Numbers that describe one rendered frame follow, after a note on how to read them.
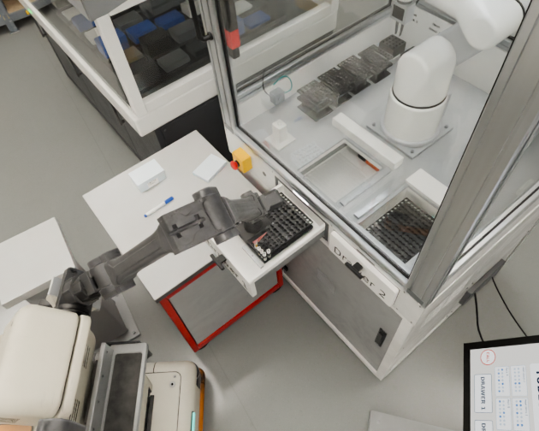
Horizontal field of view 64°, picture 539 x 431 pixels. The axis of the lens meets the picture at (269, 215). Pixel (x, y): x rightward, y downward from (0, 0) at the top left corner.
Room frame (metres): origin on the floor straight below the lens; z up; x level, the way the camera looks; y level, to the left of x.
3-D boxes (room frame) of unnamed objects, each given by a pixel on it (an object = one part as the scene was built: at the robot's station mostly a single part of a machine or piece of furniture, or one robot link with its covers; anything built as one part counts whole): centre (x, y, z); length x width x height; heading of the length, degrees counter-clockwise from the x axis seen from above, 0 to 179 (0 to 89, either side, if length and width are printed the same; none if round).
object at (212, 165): (1.25, 0.23, 0.77); 0.13 x 0.09 x 0.02; 139
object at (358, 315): (1.13, -0.54, 0.40); 1.03 x 0.95 x 0.80; 33
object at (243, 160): (1.17, 0.08, 0.88); 0.07 x 0.05 x 0.07; 33
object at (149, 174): (1.23, 0.49, 0.79); 0.13 x 0.09 x 0.05; 123
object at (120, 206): (1.09, 0.37, 0.38); 0.62 x 0.58 x 0.76; 33
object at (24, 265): (0.91, 0.94, 0.38); 0.30 x 0.30 x 0.76; 27
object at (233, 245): (0.85, -0.02, 0.86); 0.40 x 0.26 x 0.06; 123
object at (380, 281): (0.64, -0.28, 0.87); 0.29 x 0.02 x 0.11; 33
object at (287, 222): (0.84, -0.01, 0.87); 0.22 x 0.18 x 0.06; 123
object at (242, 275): (0.73, 0.16, 0.87); 0.29 x 0.02 x 0.11; 33
